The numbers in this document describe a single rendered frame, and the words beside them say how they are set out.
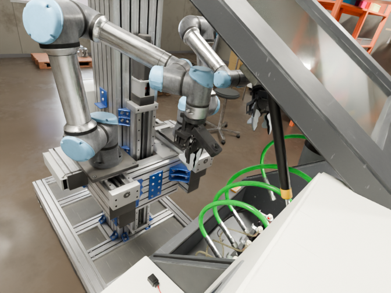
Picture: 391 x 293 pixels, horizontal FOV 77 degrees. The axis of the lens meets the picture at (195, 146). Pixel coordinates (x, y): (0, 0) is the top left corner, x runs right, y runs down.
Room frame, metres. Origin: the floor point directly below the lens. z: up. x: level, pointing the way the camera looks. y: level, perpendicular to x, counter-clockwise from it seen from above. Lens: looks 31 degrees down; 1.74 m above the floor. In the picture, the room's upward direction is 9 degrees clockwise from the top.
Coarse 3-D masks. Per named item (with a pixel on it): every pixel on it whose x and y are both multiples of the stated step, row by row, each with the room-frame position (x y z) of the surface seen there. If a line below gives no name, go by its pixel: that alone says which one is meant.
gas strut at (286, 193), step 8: (272, 104) 0.38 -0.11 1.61; (272, 112) 0.38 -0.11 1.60; (280, 112) 0.38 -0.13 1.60; (272, 120) 0.38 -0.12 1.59; (280, 120) 0.38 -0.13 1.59; (272, 128) 0.38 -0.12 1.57; (280, 128) 0.38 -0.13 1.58; (280, 136) 0.37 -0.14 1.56; (280, 144) 0.37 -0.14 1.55; (280, 152) 0.37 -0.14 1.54; (280, 160) 0.36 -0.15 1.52; (280, 168) 0.36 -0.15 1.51; (288, 168) 0.36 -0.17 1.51; (280, 176) 0.36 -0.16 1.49; (288, 176) 0.36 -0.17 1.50; (280, 184) 0.36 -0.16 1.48; (288, 184) 0.35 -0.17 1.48; (288, 192) 0.35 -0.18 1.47; (288, 200) 0.35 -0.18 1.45
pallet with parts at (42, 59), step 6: (84, 48) 6.12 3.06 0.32; (36, 54) 5.57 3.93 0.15; (42, 54) 5.66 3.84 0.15; (78, 54) 6.01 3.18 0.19; (84, 54) 6.00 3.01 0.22; (36, 60) 5.22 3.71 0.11; (42, 60) 5.18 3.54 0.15; (48, 60) 5.24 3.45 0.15; (84, 60) 5.71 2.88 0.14; (90, 60) 5.80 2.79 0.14; (42, 66) 5.09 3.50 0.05; (48, 66) 5.23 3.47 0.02; (84, 66) 5.69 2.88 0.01; (90, 66) 5.79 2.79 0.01
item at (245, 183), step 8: (232, 184) 0.58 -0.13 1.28; (240, 184) 0.56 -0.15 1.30; (248, 184) 0.55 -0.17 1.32; (256, 184) 0.54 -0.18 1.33; (264, 184) 0.53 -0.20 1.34; (280, 192) 0.50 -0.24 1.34; (216, 200) 0.60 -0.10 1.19; (216, 208) 0.61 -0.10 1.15; (216, 216) 0.59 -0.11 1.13; (224, 224) 0.58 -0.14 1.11; (224, 232) 0.57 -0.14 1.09; (232, 240) 0.55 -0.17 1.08
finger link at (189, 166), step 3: (180, 153) 0.74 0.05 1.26; (183, 153) 0.73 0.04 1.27; (192, 153) 0.70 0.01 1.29; (180, 156) 0.73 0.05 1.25; (183, 156) 0.72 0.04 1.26; (192, 156) 0.70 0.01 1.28; (180, 159) 0.73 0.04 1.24; (183, 159) 0.72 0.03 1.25; (192, 159) 0.71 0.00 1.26; (192, 162) 0.71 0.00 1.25; (186, 165) 0.71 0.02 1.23; (189, 165) 0.70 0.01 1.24; (192, 165) 0.71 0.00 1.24; (189, 168) 0.71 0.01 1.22; (192, 168) 0.71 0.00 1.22
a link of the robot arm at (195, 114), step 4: (188, 108) 0.71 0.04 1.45; (192, 108) 0.70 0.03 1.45; (196, 108) 0.70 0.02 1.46; (200, 108) 0.77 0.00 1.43; (204, 108) 0.71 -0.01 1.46; (208, 108) 0.73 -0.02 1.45; (184, 112) 0.73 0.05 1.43; (188, 112) 0.71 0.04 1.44; (192, 112) 0.70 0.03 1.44; (196, 112) 0.70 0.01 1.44; (200, 112) 0.70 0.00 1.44; (204, 112) 0.71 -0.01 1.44; (188, 116) 0.71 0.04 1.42; (192, 116) 0.70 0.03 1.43; (196, 116) 0.70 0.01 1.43; (200, 116) 0.70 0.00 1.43; (204, 116) 0.71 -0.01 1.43
